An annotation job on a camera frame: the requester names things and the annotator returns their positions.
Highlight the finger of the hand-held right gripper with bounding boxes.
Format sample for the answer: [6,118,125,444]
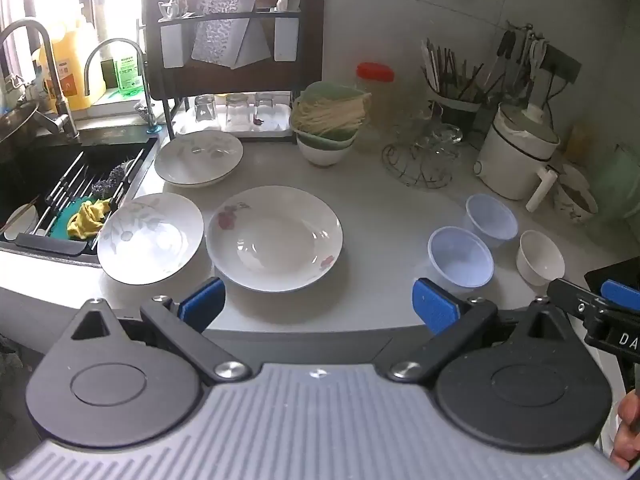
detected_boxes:
[546,278,640,332]

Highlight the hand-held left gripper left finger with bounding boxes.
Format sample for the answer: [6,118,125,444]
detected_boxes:
[69,276,253,385]

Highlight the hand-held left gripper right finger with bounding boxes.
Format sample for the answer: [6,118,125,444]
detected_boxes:
[388,277,568,382]

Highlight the pale blue plastic bowl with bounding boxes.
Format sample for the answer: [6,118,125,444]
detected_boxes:
[427,226,495,292]
[465,193,519,249]

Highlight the white plate with grey leaves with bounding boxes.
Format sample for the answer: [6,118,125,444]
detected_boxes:
[96,192,205,286]

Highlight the small white ceramic bowl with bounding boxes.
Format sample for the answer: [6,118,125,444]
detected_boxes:
[516,230,566,287]

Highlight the white plate with pink flowers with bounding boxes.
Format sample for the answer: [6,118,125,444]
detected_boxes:
[205,185,345,294]

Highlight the white plate with grey flowers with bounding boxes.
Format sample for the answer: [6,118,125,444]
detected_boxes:
[153,130,244,189]

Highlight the person's right hand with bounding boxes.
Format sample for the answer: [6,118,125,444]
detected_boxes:
[611,387,640,472]

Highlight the black stove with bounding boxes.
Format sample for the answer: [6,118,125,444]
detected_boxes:
[584,257,640,291]

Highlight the patterned ceramic bowl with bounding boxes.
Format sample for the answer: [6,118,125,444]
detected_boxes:
[552,165,599,226]

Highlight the yellow cloth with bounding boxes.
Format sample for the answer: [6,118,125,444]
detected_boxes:
[66,199,113,241]

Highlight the steel wool scrubber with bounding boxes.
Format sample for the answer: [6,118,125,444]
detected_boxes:
[90,160,136,201]

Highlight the green cloth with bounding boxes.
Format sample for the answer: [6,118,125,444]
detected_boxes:
[52,197,91,241]

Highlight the white electric cooking pot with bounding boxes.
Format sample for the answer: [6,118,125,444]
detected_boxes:
[473,102,561,212]

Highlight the black sink drain rack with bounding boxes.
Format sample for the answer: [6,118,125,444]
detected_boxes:
[0,135,158,266]

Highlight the clear glass goblet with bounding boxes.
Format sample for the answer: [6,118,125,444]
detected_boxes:
[425,120,463,161]

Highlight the white bowl with brown foot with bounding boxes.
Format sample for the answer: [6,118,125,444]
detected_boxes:
[296,132,357,168]

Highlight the black dish rack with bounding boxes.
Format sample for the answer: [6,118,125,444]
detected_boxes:
[142,0,326,143]

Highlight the white bowl in sink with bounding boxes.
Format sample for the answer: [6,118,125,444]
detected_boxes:
[2,200,41,236]

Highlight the green bowl of dry noodles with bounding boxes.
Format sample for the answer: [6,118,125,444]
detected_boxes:
[289,81,373,148]

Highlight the clear jar with red lid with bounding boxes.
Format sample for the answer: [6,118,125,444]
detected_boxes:
[356,62,396,126]

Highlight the small steel faucet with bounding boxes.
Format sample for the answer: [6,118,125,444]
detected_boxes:
[83,37,161,133]

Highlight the bundle of chopsticks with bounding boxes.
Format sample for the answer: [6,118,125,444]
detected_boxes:
[420,37,506,103]

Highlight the green soap bottle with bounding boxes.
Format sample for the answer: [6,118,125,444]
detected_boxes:
[112,42,148,101]

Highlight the grey cutting board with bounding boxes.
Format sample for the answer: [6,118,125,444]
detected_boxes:
[230,0,275,70]

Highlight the white rack holder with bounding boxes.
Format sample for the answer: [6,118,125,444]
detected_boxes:
[272,10,301,63]
[160,22,186,68]

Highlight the hanging kitchen scissors and utensils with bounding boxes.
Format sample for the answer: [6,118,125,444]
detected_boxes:
[497,20,548,86]

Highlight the steel pot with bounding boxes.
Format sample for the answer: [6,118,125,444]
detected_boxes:
[0,100,43,143]

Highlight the yellow detergent bottle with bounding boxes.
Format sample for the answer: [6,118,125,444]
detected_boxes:
[47,17,106,111]

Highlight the patterned cutting board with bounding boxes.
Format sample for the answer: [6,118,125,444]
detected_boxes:
[191,0,261,66]

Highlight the tall steel faucet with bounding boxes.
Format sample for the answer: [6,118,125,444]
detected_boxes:
[0,19,81,141]

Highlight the brown wooden cutting board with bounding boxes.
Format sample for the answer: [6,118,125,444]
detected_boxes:
[145,0,326,102]

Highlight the wire glass rack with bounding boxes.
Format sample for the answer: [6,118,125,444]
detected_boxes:
[382,105,463,190]

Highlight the black wall power strip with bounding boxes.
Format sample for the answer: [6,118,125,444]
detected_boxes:
[542,42,583,86]

